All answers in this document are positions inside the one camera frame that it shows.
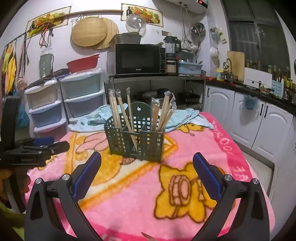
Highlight chopsticks pack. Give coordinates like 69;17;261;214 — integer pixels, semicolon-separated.
109;89;122;128
151;98;160;132

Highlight white kitchen cabinets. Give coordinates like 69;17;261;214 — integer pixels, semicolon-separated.
204;86;295;219

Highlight dark kitchen window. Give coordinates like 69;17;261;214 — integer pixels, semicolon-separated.
222;0;290;71

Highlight beige plastic drawer tower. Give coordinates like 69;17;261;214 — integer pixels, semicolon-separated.
25;78;67;141

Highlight light blue patterned cloth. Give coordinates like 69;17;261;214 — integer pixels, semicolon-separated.
68;104;215;133

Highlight green plastic drawer tower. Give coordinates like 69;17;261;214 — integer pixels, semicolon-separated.
60;68;105;123

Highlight pink cartoon blanket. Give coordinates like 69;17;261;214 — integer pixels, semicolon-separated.
30;113;275;240

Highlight green kettle jug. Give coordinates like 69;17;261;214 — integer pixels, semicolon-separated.
39;47;54;78

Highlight wrapped chopsticks in left slot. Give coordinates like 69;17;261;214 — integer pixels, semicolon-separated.
115;89;137;151

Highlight wrapped chopsticks in slot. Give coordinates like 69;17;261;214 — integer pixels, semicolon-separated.
157;90;171;132
115;89;137;151
126;87;134;132

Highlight red plastic basin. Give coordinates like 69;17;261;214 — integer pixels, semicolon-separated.
67;54;100;73

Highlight dark green utensil caddy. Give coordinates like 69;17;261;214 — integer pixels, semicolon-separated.
104;102;164;163

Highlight wrapped chopsticks in middle slot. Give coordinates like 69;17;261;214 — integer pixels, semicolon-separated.
126;87;134;132

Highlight blue bag on cabinet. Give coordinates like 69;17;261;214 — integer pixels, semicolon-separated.
243;95;259;110

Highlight black microwave oven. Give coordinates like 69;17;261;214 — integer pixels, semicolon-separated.
107;43;166;76

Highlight round bamboo mat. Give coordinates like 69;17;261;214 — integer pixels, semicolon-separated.
71;16;119;50

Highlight long fruit picture left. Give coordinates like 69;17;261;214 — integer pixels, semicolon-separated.
26;6;71;38

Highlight leaning chopsticks far right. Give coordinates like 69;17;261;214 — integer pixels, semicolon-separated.
159;93;177;132

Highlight metal shelf rack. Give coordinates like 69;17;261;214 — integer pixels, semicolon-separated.
104;75;206;111

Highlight wrapped chopsticks in right slot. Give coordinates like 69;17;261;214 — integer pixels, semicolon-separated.
157;90;171;132

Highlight grey tub on microwave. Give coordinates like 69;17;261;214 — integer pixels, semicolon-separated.
109;32;142;46

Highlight wooden cutting board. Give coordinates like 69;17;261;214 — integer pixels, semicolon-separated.
227;51;245;81

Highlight light blue plastic box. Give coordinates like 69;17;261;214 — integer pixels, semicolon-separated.
178;61;203;76

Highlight black blender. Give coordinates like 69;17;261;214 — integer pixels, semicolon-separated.
164;35;181;75

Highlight white water heater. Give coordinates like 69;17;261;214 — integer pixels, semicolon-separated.
167;0;208;14

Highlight glass lid on wall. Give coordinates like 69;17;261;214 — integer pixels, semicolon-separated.
125;14;147;36

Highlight fruit picture on wall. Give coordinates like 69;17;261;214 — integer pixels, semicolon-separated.
121;4;164;28

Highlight steel bowl on wall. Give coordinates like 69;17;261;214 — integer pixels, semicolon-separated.
191;22;206;36

